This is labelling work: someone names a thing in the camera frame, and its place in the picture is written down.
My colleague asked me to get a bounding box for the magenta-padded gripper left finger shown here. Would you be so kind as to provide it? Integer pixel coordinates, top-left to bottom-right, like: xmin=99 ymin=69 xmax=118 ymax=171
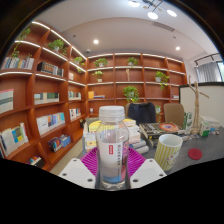
xmin=58 ymin=146 xmax=99 ymax=190

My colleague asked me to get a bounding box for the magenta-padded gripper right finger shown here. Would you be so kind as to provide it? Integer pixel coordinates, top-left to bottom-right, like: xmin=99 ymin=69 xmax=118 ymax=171
xmin=128 ymin=146 xmax=168 ymax=190

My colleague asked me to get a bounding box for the clear plastic water bottle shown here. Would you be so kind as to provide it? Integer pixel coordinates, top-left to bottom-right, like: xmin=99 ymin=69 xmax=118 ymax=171
xmin=95 ymin=105 xmax=130 ymax=191

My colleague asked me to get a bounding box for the yellow striped white mug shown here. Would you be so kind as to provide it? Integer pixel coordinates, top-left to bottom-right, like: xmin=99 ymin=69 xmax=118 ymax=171
xmin=153 ymin=133 xmax=184 ymax=172

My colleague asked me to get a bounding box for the dark book with orange print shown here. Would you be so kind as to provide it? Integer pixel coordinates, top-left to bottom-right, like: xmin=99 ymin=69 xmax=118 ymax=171
xmin=139 ymin=121 xmax=186 ymax=142

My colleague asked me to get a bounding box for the flat round red coaster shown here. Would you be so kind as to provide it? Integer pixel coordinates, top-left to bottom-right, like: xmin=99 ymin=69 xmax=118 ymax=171
xmin=187 ymin=147 xmax=203 ymax=161

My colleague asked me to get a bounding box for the dark office chair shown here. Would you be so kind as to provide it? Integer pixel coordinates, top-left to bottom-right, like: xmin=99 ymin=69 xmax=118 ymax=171
xmin=127 ymin=101 xmax=157 ymax=126

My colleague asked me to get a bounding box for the tall green white carton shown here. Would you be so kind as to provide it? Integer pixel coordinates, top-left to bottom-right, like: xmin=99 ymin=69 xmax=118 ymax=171
xmin=182 ymin=111 xmax=194 ymax=131

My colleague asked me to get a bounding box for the orange wooden shelf unit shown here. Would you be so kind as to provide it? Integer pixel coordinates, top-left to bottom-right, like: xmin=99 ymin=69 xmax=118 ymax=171
xmin=0 ymin=20 xmax=188 ymax=171

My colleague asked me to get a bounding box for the white flat box stack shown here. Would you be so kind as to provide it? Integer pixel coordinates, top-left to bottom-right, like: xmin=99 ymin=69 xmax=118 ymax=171
xmin=199 ymin=115 xmax=221 ymax=132

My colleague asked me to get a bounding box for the grey curtain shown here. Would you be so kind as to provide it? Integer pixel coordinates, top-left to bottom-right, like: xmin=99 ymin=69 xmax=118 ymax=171
xmin=195 ymin=61 xmax=222 ymax=84

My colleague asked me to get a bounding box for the window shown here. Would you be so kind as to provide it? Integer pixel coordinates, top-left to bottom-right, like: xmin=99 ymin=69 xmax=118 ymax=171
xmin=217 ymin=60 xmax=224 ymax=83

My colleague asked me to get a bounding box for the ceiling air vent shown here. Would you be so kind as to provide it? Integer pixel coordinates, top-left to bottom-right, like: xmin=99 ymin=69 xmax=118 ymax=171
xmin=152 ymin=21 xmax=176 ymax=33

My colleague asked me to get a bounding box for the black chandelier with round lamps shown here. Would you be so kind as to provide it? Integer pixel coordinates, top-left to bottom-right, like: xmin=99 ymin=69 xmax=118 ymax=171
xmin=127 ymin=0 xmax=179 ymax=21

